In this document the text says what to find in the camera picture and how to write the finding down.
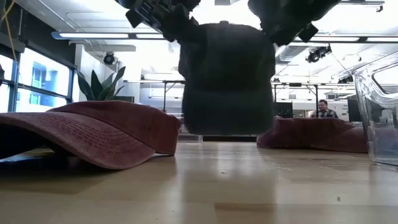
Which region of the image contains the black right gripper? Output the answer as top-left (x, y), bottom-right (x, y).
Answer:
top-left (248, 0), bottom-right (315, 47)

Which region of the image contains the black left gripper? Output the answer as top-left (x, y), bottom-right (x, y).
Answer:
top-left (138, 0), bottom-right (201, 43)

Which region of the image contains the black baseball cap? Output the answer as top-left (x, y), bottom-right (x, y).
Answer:
top-left (177, 20), bottom-right (277, 136)

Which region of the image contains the maroon baseball cap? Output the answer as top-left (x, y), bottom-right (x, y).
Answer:
top-left (0, 100), bottom-right (182, 170)
top-left (256, 115), bottom-right (371, 154)

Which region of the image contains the black ceiling spotlight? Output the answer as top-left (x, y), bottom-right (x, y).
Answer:
top-left (305, 44), bottom-right (333, 64)

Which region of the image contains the long ceiling light strip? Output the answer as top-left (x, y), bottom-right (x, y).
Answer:
top-left (292, 35), bottom-right (398, 44)
top-left (51, 30), bottom-right (165, 40)

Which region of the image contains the black-legged room table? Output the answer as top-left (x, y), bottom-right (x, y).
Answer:
top-left (271, 82), bottom-right (357, 116)
top-left (123, 79), bottom-right (187, 113)

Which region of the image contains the black room monitor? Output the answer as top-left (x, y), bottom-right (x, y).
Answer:
top-left (273, 101), bottom-right (294, 119)
top-left (347, 98), bottom-right (362, 123)

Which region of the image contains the person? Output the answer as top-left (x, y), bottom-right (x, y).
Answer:
top-left (310, 99), bottom-right (340, 119)

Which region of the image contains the clear plastic bin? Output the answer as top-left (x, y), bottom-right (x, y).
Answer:
top-left (178, 133), bottom-right (203, 144)
top-left (352, 51), bottom-right (398, 167)

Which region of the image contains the green snake plant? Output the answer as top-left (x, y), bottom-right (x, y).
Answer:
top-left (76, 65), bottom-right (127, 102)

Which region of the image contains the large glass window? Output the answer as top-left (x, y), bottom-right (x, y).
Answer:
top-left (0, 46), bottom-right (77, 113)

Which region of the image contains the silver ceiling duct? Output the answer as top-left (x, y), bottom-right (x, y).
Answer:
top-left (275, 45), bottom-right (308, 65)

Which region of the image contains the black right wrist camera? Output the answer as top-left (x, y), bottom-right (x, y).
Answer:
top-left (298, 22), bottom-right (320, 44)

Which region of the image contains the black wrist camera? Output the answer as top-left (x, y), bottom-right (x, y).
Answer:
top-left (125, 8), bottom-right (146, 29)
top-left (298, 22), bottom-right (320, 44)

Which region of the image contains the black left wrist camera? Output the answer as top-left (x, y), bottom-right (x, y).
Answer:
top-left (125, 8), bottom-right (146, 29)

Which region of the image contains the round black ceiling camera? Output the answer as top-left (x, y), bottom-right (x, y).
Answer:
top-left (103, 52), bottom-right (116, 66)

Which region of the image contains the hanging yellow cable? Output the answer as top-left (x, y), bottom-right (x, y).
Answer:
top-left (0, 0), bottom-right (20, 63)

